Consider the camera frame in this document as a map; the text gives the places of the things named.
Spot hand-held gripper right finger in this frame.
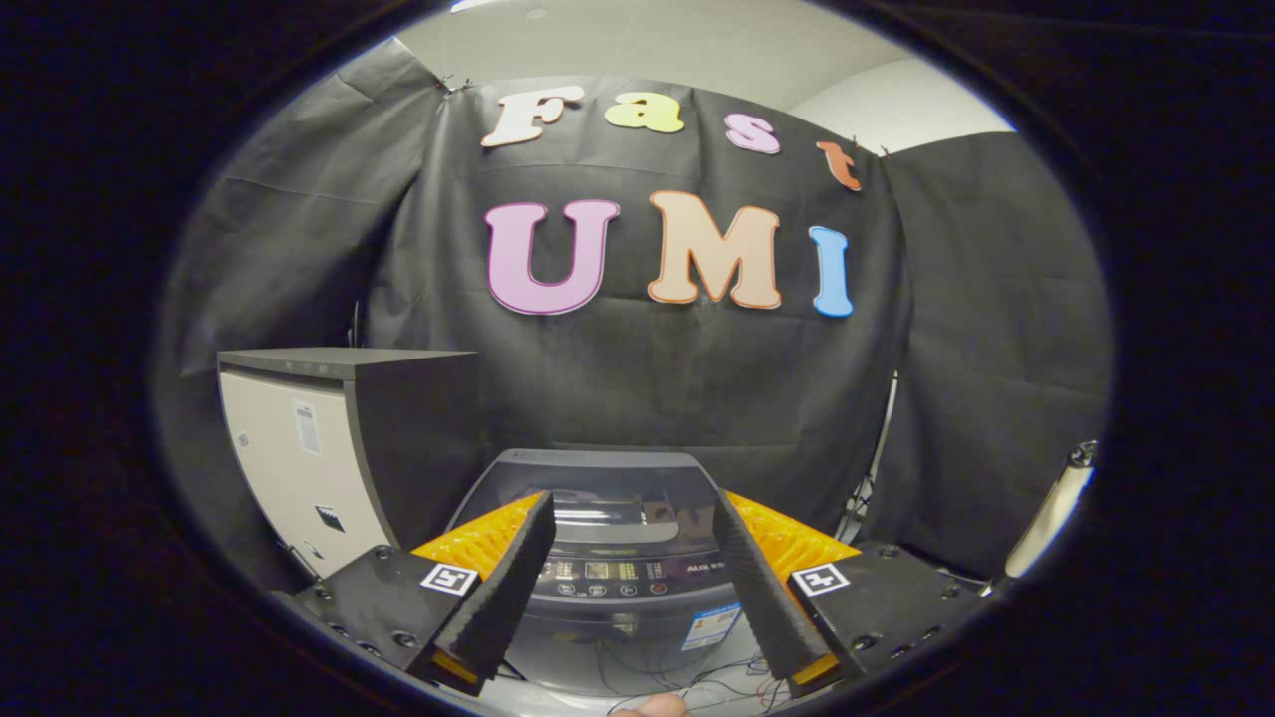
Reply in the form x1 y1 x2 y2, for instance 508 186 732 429
712 488 987 696

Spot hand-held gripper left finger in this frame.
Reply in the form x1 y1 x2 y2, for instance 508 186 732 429
294 490 557 696

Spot dark grey washing machine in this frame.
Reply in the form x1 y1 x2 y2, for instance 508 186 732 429
443 448 760 698

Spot dark glass washing machine lid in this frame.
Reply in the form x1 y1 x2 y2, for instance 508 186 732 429
448 448 723 547

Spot thin metal stand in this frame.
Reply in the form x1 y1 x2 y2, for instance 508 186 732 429
835 373 899 544

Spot grey and beige cabinet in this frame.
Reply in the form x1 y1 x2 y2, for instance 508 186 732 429
217 347 484 584

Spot white tube with black cap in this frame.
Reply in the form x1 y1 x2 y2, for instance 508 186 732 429
1004 441 1099 581

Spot thin floor cables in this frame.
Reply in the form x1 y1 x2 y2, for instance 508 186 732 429
588 637 798 714

